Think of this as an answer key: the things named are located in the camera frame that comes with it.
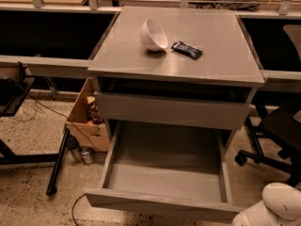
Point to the dark blue snack packet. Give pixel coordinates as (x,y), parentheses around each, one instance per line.
(186,49)

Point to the brown bottle in box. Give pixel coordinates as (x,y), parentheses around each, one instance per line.
(93,112)

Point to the grey metal rail frame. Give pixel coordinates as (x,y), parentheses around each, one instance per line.
(70,67)

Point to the white ceramic bowl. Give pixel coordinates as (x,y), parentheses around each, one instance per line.
(153,36)

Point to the dark spray bottle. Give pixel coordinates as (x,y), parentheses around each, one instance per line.
(74,148)

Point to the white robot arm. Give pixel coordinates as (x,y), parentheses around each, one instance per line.
(280,206)

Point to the grey drawer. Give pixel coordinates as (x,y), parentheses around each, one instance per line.
(166,170)
(210,114)

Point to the grey drawer cabinet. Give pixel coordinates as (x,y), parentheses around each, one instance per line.
(176,66)

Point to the cardboard box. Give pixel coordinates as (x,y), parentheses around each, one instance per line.
(81,126)

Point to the grey top drawer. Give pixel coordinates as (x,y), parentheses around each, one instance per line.
(210,114)

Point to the black office chair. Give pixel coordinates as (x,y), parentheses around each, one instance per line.
(277,138)

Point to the silver metal can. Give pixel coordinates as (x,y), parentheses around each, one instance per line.
(87,155)

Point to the black table leg frame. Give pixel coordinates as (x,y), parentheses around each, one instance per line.
(8,157)

